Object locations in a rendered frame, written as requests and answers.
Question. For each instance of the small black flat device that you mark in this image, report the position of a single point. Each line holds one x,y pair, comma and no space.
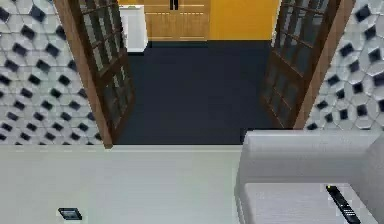
70,213

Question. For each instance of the grey sofa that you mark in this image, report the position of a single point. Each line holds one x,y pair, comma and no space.
293,166

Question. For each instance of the black remote control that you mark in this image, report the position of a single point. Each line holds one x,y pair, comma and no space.
343,205

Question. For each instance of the dark brown glazed door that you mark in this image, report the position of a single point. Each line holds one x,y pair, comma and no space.
106,66
293,63

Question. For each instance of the light wooden cupboard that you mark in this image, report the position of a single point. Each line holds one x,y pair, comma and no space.
176,21

